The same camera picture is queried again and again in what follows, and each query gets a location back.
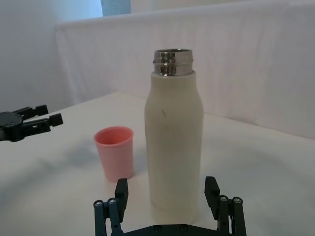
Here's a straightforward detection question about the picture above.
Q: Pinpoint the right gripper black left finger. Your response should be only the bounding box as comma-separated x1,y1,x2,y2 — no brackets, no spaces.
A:
93,178,129,236

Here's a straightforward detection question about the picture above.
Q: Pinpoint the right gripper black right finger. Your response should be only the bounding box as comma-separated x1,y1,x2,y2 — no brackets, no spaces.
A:
204,176,248,236

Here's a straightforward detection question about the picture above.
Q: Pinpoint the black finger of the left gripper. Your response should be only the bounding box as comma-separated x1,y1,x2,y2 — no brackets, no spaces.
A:
22,113,63,138
14,105,49,119

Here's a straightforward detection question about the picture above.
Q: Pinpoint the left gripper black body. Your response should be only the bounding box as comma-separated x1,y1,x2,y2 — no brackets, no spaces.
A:
0,112,24,142

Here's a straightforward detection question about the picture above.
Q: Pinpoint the pink plastic cup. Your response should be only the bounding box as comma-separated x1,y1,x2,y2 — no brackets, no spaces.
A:
94,125,135,183

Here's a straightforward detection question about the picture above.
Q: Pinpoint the white table cloth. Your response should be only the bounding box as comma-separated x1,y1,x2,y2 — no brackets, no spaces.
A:
0,92,315,236

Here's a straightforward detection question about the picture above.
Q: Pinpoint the cream vacuum bottle steel neck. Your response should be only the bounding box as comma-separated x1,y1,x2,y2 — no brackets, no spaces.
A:
144,48,204,220

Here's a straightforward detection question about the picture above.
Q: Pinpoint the white curtain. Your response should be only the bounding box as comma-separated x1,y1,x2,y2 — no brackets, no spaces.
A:
0,0,315,123

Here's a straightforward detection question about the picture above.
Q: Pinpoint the white draped cloth barrier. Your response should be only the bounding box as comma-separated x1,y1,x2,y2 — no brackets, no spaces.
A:
54,4,315,146

